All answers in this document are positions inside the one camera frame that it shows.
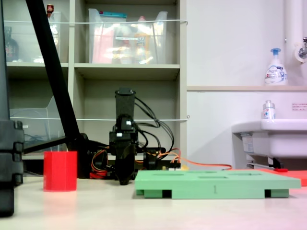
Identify long orange cable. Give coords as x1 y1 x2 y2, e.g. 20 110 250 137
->
179 157 233 171

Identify large clear storage bin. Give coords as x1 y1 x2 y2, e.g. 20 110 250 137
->
88 8 168 65

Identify beige shelf unit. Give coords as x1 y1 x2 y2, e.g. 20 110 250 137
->
2 0 188 160

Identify empty clear plastic bin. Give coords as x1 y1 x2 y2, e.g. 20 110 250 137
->
9 95 68 147

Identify clear bin with bottles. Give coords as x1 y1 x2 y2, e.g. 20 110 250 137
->
3 11 62 63

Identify dark grey vertical panel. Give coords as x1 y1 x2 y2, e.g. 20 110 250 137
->
0 0 11 120

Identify red octagonal pillar block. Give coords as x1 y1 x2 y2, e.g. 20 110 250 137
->
43 150 78 192

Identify circuit board with connectors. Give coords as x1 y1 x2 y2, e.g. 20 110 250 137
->
160 165 189 171

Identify red wire bundle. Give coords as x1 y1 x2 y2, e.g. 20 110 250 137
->
90 169 108 180

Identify black tripod leg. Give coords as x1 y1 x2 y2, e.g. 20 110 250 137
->
24 0 91 179

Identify pink package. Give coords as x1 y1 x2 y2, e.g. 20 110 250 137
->
92 25 115 64

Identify pink-capped orange label bottle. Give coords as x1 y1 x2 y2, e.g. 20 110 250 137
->
134 16 152 64

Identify dark round bottle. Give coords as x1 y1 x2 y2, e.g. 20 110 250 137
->
4 26 20 62

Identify green shape-hole board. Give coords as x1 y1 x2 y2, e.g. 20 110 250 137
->
134 169 302 199

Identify black table clamp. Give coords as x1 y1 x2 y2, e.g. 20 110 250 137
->
143 152 159 171

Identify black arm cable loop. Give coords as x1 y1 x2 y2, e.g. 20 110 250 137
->
134 95 175 154

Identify white sink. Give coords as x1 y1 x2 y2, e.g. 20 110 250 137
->
231 118 307 159

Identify white blue pump soap bottle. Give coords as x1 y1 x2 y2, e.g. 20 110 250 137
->
264 47 288 86

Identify metal faucet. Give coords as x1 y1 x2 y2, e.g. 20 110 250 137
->
294 37 307 63

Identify notched black stack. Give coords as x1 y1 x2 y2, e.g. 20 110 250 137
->
0 119 24 218

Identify small clear sanitizer bottle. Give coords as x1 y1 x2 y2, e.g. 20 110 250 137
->
261 100 276 120

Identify white cord across shelf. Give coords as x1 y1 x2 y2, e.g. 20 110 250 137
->
3 19 189 26

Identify orange wire loops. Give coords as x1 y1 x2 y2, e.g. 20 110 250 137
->
157 148 182 166

